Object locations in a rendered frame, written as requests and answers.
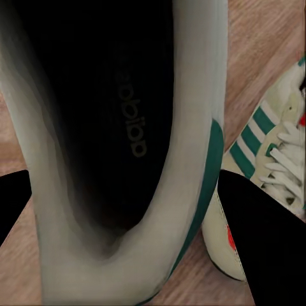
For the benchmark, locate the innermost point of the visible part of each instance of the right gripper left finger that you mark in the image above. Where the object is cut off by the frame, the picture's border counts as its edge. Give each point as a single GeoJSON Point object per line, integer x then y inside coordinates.
{"type": "Point", "coordinates": [15, 191]}

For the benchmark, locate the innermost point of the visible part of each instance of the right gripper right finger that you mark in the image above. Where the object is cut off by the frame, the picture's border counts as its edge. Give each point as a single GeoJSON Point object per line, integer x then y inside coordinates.
{"type": "Point", "coordinates": [270, 240]}

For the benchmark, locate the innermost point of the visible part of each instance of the gym shoe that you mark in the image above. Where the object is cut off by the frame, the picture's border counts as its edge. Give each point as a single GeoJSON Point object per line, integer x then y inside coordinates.
{"type": "Point", "coordinates": [118, 107]}
{"type": "Point", "coordinates": [271, 152]}

